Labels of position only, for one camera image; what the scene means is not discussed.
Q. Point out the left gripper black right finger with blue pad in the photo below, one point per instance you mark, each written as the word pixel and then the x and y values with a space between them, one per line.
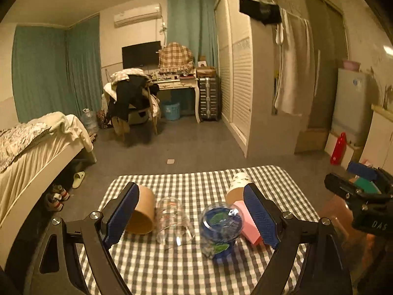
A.
pixel 313 245

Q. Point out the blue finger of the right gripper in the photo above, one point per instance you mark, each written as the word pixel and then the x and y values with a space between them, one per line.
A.
pixel 361 170

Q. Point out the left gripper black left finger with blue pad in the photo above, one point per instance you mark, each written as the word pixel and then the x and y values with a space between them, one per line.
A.
pixel 57 269

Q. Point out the clear blue plastic cup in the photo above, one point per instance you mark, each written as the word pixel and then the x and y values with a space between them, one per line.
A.
pixel 219 226

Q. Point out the white patterned paper cup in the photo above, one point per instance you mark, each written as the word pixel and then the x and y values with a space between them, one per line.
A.
pixel 237 184

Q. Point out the brown paper cup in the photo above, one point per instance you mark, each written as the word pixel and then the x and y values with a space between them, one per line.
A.
pixel 143 217

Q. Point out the clear glass cup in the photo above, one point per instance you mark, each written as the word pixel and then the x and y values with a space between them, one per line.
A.
pixel 173 227

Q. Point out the pink foam block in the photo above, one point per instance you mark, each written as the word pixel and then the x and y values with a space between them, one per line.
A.
pixel 249 231

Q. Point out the red bottle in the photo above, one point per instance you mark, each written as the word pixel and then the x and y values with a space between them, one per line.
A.
pixel 338 151

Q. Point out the sneaker near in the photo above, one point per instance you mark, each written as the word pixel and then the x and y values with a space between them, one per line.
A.
pixel 53 202

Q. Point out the sneaker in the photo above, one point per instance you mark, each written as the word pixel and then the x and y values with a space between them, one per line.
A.
pixel 61 193
pixel 53 202

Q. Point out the checkered tablecloth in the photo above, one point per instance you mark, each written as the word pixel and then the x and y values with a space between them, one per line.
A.
pixel 148 267

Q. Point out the sneaker far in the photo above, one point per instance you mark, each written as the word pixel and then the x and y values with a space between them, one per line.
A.
pixel 61 193

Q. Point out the white slipper far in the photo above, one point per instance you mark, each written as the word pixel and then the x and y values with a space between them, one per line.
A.
pixel 78 179

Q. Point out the white bed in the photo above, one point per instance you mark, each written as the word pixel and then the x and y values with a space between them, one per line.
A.
pixel 31 173

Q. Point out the pink basin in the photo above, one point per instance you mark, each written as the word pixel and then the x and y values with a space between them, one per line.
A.
pixel 351 65

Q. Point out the hanging white towel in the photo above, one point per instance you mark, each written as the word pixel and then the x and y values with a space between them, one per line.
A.
pixel 295 88

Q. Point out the patterned quilt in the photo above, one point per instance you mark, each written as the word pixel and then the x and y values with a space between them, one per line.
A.
pixel 18 138

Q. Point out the large water jug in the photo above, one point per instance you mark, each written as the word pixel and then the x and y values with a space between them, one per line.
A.
pixel 89 119

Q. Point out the dark striped suitcase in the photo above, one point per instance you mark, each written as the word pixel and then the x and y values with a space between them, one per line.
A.
pixel 210 98

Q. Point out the blue laundry basket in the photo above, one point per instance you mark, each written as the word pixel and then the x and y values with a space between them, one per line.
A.
pixel 171 110

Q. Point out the wooden chair with clothes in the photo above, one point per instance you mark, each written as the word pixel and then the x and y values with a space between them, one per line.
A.
pixel 130 90

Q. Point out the white louvered wardrobe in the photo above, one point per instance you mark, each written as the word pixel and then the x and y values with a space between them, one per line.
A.
pixel 247 52

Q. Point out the white desk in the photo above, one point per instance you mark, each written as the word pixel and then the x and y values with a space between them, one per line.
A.
pixel 188 82

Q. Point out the cardboard box on suitcase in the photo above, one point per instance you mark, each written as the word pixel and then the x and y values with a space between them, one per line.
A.
pixel 204 72

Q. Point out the teal left curtain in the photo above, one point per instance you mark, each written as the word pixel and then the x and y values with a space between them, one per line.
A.
pixel 56 69

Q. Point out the teal curtain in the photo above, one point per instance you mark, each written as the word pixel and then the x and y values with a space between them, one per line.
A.
pixel 56 69
pixel 191 23

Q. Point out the black hanging garment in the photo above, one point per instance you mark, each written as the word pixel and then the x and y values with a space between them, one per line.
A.
pixel 266 13

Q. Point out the plaid cloth cover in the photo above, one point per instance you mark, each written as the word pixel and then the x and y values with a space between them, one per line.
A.
pixel 175 58

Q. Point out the black monitor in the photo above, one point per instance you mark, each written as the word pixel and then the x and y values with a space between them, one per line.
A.
pixel 141 55

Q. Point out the teal centre curtain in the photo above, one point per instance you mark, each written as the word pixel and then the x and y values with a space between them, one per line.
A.
pixel 191 23

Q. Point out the white air conditioner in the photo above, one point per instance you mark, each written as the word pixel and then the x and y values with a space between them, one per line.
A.
pixel 137 15

